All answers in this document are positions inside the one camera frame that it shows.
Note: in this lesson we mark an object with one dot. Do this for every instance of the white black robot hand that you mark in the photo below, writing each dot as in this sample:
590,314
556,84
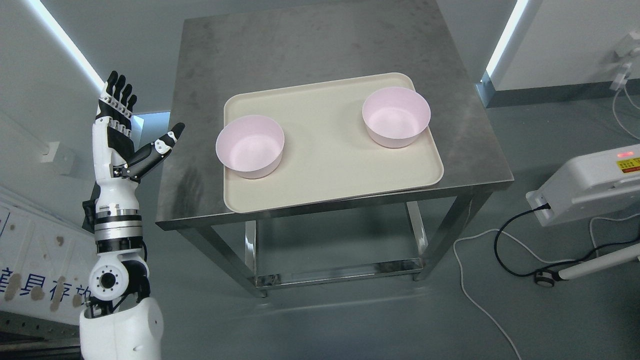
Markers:
114,156

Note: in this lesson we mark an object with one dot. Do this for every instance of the pink bowl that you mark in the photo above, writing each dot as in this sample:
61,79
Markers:
251,146
394,117

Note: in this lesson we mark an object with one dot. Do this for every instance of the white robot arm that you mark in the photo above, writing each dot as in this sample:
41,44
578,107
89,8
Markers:
121,320

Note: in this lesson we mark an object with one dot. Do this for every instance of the white signboard with blue letters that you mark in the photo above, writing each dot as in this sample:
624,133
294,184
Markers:
45,262

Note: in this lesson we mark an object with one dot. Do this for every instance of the stainless steel table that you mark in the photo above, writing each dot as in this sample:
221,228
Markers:
223,56

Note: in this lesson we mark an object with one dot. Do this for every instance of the beige plastic tray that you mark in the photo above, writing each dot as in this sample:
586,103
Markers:
328,154

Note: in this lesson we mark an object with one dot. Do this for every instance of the white tube with caster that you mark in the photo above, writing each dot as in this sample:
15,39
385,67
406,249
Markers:
548,278

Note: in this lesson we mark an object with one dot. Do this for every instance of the white machine with red light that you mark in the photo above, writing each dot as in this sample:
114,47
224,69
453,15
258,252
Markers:
589,185

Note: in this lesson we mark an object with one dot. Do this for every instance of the white wall socket box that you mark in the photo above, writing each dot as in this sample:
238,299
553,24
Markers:
59,160

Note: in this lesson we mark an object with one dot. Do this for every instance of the white wall plug adapter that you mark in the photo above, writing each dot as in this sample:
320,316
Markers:
623,72

